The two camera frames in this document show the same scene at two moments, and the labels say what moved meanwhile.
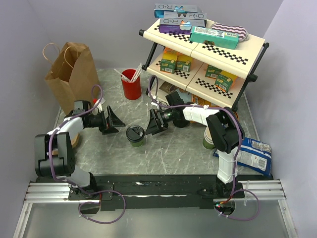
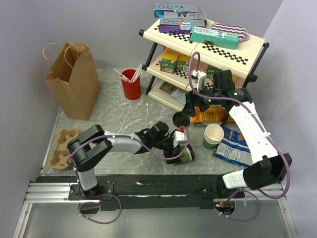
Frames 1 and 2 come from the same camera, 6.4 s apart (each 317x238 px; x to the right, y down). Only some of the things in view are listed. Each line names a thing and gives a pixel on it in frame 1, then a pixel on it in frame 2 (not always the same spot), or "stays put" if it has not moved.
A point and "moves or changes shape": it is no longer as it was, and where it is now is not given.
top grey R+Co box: x=173 y=11 stays put
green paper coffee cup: x=137 y=145 moves or changes shape
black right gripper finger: x=156 y=123 → x=188 y=108
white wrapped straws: x=136 y=74 stays put
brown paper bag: x=72 y=75 stays put
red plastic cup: x=132 y=90 stays put
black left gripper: x=111 y=120 → x=169 y=153
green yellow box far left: x=168 y=62 stays put
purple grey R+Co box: x=180 y=26 stays put
